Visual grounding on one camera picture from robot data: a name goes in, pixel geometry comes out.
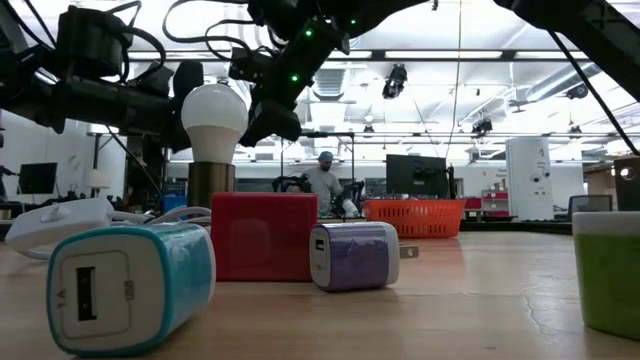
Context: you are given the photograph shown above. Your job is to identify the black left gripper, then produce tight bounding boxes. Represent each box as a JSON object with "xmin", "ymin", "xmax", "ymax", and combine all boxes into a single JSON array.
[{"xmin": 52, "ymin": 60, "xmax": 205, "ymax": 151}]

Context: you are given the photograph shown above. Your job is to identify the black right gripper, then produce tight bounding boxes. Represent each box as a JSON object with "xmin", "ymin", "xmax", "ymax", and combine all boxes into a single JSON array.
[{"xmin": 238, "ymin": 19, "xmax": 349, "ymax": 149}]

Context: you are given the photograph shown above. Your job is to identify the white bulb brass lamp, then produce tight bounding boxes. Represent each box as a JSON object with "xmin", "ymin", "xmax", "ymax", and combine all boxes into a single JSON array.
[{"xmin": 180, "ymin": 83, "xmax": 250, "ymax": 224}]

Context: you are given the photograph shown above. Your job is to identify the red multiport USB charger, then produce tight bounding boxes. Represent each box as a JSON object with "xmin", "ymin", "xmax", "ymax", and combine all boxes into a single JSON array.
[{"xmin": 210, "ymin": 192, "xmax": 320, "ymax": 284}]

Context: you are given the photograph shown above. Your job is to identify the purple white USB charger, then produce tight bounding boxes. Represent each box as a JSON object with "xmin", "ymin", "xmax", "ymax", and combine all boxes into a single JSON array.
[{"xmin": 308, "ymin": 221, "xmax": 420, "ymax": 294}]

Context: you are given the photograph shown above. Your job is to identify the orange plastic basket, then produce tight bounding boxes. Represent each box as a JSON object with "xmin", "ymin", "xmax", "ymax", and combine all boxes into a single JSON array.
[{"xmin": 363, "ymin": 198, "xmax": 467, "ymax": 240}]

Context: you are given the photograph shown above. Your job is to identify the white lamp cord with switch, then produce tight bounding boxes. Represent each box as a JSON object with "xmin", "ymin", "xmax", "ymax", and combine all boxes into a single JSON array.
[{"xmin": 3, "ymin": 197, "xmax": 214, "ymax": 262}]

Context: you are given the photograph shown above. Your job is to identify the teal white USB charger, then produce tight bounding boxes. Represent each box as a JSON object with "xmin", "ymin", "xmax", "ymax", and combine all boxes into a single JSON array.
[{"xmin": 46, "ymin": 222, "xmax": 217, "ymax": 359}]

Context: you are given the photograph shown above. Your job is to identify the green white USB charger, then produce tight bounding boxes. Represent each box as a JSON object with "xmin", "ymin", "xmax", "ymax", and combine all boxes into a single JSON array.
[{"xmin": 571, "ymin": 210, "xmax": 640, "ymax": 343}]

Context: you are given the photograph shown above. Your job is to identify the grey office chair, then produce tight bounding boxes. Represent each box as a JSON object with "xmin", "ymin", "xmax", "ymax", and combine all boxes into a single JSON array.
[{"xmin": 567, "ymin": 194, "xmax": 614, "ymax": 224}]

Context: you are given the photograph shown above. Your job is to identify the person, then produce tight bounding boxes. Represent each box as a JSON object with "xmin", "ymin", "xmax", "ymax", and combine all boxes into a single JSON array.
[{"xmin": 301, "ymin": 150, "xmax": 346, "ymax": 217}]

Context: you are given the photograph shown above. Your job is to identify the white lampshade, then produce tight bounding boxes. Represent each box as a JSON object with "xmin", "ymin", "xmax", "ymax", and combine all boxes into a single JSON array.
[{"xmin": 85, "ymin": 168, "xmax": 115, "ymax": 191}]

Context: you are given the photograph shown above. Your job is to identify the black computer monitor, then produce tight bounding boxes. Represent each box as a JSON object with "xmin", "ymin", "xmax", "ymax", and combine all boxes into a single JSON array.
[{"xmin": 385, "ymin": 153, "xmax": 450, "ymax": 199}]

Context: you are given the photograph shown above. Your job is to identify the small black background monitor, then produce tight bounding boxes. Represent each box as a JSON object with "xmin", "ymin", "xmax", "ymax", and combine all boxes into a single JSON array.
[{"xmin": 19, "ymin": 161, "xmax": 59, "ymax": 196}]

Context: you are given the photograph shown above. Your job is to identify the black overhead rig bar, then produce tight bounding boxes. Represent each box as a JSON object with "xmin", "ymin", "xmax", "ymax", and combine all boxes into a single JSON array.
[{"xmin": 127, "ymin": 48, "xmax": 591, "ymax": 63}]

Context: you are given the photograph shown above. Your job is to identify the red storage bins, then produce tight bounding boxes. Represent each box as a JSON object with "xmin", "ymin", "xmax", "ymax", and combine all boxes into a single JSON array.
[{"xmin": 480, "ymin": 188, "xmax": 510, "ymax": 219}]

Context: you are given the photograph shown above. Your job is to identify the white cylindrical column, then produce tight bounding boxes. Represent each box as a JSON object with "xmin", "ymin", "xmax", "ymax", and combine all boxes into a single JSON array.
[{"xmin": 505, "ymin": 137, "xmax": 555, "ymax": 222}]

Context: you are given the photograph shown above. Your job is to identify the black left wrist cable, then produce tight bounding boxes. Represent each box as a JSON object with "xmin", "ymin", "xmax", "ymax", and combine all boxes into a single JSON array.
[{"xmin": 102, "ymin": 0, "xmax": 169, "ymax": 86}]

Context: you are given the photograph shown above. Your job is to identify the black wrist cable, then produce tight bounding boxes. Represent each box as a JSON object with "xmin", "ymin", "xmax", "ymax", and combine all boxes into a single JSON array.
[
  {"xmin": 160, "ymin": 0, "xmax": 274, "ymax": 64},
  {"xmin": 102, "ymin": 0, "xmax": 169, "ymax": 86}
]

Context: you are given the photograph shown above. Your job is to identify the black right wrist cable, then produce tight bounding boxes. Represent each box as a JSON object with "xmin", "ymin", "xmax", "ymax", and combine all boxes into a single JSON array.
[{"xmin": 160, "ymin": 0, "xmax": 274, "ymax": 64}]

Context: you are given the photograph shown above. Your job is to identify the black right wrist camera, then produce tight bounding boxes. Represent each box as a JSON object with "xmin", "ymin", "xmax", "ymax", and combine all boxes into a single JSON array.
[{"xmin": 228, "ymin": 46, "xmax": 275, "ymax": 85}]

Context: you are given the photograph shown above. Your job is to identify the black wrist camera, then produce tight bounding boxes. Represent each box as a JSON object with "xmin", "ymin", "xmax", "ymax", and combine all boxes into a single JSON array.
[
  {"xmin": 228, "ymin": 46, "xmax": 275, "ymax": 85},
  {"xmin": 56, "ymin": 5, "xmax": 127, "ymax": 80}
]

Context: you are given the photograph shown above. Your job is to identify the thin black hanging cable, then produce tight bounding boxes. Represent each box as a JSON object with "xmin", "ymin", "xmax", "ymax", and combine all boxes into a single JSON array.
[{"xmin": 104, "ymin": 124, "xmax": 162, "ymax": 201}]

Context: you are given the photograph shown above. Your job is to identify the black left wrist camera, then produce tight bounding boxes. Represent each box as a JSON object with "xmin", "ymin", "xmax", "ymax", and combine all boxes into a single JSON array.
[{"xmin": 56, "ymin": 5, "xmax": 127, "ymax": 80}]

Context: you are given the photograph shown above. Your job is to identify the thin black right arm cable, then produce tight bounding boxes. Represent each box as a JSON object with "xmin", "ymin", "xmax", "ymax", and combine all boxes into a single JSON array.
[{"xmin": 547, "ymin": 29, "xmax": 640, "ymax": 156}]

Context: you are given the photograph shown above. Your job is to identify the grey metal bracket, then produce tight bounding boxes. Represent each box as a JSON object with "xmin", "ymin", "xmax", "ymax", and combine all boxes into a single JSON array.
[{"xmin": 613, "ymin": 157, "xmax": 640, "ymax": 212}]

